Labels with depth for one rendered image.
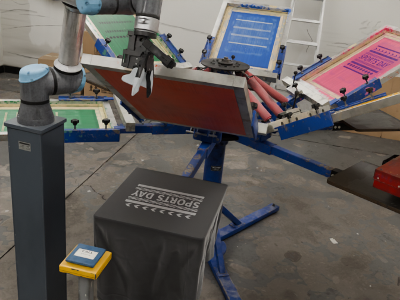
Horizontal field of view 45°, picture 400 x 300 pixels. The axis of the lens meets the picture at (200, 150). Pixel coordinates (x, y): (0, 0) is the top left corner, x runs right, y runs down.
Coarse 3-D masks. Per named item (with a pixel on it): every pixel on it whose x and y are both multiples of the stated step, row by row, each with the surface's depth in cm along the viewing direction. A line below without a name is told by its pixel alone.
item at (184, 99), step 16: (176, 96) 188; (192, 96) 183; (208, 96) 179; (224, 96) 174; (192, 112) 209; (208, 112) 203; (224, 112) 197; (208, 128) 234; (224, 128) 227; (240, 128) 220
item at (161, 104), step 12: (108, 72) 174; (120, 84) 187; (156, 84) 177; (132, 96) 203; (144, 96) 199; (156, 96) 195; (168, 96) 191; (144, 108) 221; (156, 108) 216; (168, 108) 211; (180, 108) 206; (168, 120) 236; (180, 120) 230
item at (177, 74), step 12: (84, 60) 170; (96, 60) 169; (108, 60) 169; (120, 60) 168; (96, 72) 177; (120, 72) 171; (156, 72) 165; (168, 72) 164; (180, 72) 164; (192, 72) 163; (204, 72) 162; (108, 84) 191; (204, 84) 164; (216, 84) 161; (228, 84) 160; (240, 84) 160; (120, 96) 208; (240, 96) 170; (132, 108) 226; (240, 108) 186; (156, 120) 242; (228, 132) 234
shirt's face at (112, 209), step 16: (144, 176) 222; (160, 176) 224; (176, 176) 225; (128, 192) 207; (192, 192) 212; (208, 192) 214; (112, 208) 193; (128, 208) 194; (208, 208) 200; (144, 224) 184; (160, 224) 186; (176, 224) 187; (192, 224) 188; (208, 224) 189
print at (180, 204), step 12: (132, 192) 207; (144, 192) 208; (156, 192) 209; (168, 192) 210; (180, 192) 211; (132, 204) 198; (144, 204) 199; (156, 204) 200; (168, 204) 200; (180, 204) 201; (192, 204) 202; (180, 216) 193; (192, 216) 193
